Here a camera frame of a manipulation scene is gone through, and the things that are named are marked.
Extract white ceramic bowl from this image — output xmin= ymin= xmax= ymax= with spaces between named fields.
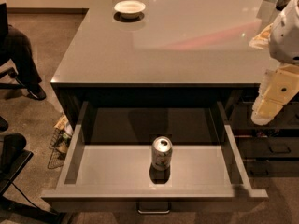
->
xmin=114 ymin=0 xmax=146 ymax=19

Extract dark side drawer unit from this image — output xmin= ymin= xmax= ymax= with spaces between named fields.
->
xmin=228 ymin=89 xmax=299 ymax=177

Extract silver 7up soda can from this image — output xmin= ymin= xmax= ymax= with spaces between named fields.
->
xmin=151 ymin=136 xmax=173 ymax=171

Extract seated person dark trousers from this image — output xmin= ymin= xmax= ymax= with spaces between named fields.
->
xmin=0 ymin=25 xmax=46 ymax=100

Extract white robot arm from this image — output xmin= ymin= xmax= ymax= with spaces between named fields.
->
xmin=249 ymin=0 xmax=299 ymax=126

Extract black office chair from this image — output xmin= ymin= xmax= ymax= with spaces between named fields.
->
xmin=0 ymin=133 xmax=64 ymax=224

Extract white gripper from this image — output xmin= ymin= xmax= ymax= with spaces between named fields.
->
xmin=249 ymin=24 xmax=299 ymax=126

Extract wire waste basket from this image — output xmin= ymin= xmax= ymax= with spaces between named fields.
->
xmin=48 ymin=115 xmax=73 ymax=169

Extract metal drawer handle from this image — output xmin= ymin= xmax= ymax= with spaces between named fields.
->
xmin=136 ymin=202 xmax=171 ymax=215

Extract grey counter cabinet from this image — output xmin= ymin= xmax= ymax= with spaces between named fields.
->
xmin=50 ymin=0 xmax=299 ymax=133

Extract open grey top drawer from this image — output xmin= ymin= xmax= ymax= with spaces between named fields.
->
xmin=42 ymin=102 xmax=268 ymax=212

